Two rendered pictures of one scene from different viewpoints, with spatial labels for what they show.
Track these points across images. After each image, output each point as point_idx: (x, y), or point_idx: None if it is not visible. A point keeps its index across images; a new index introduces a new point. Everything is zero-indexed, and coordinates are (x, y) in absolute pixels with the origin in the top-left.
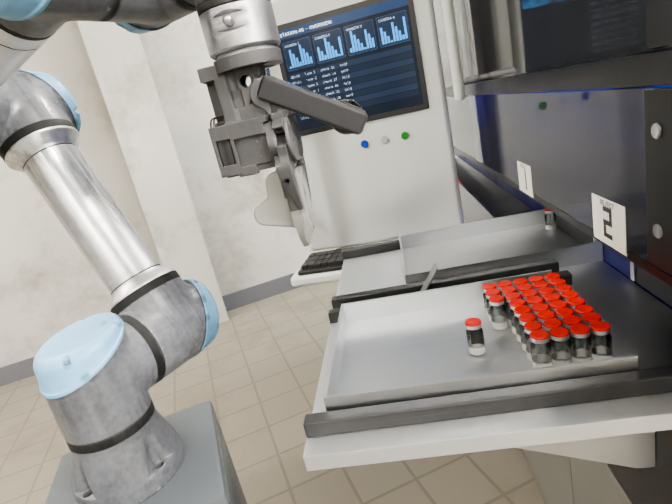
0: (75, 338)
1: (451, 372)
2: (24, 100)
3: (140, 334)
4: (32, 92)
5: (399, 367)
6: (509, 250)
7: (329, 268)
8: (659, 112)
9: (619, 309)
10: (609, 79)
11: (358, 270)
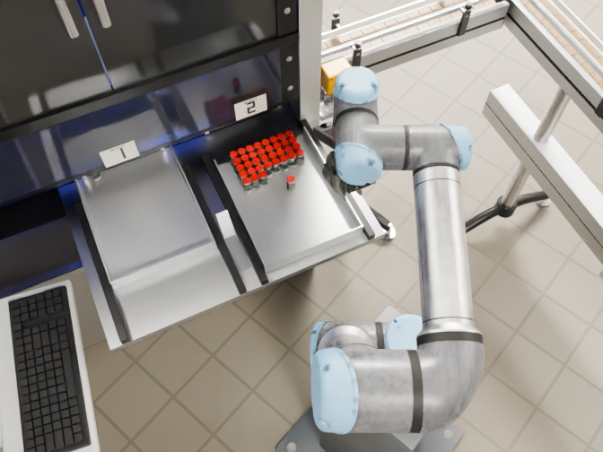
0: (415, 334)
1: (311, 195)
2: (370, 348)
3: (381, 323)
4: (358, 348)
5: (312, 219)
6: (141, 198)
7: (83, 403)
8: (290, 52)
9: (240, 139)
10: (251, 55)
11: (164, 309)
